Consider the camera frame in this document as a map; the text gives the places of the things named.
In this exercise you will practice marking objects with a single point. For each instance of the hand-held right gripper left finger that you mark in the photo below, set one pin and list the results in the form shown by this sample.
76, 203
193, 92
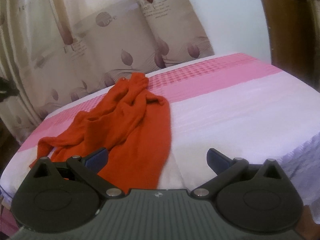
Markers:
97, 160

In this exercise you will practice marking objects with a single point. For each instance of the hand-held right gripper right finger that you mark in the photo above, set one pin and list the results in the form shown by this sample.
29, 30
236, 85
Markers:
217, 163

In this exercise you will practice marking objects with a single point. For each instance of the beige leaf print curtain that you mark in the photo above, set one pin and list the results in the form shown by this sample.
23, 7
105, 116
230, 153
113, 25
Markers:
87, 40

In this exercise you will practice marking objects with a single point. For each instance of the orange knit sweater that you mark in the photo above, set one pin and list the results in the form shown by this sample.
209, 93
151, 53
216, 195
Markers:
125, 130

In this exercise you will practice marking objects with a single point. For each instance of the pink and white bed blanket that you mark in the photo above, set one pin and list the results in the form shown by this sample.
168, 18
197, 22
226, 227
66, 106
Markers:
225, 110

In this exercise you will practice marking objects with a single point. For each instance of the brown wooden door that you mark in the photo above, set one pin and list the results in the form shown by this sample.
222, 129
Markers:
290, 27

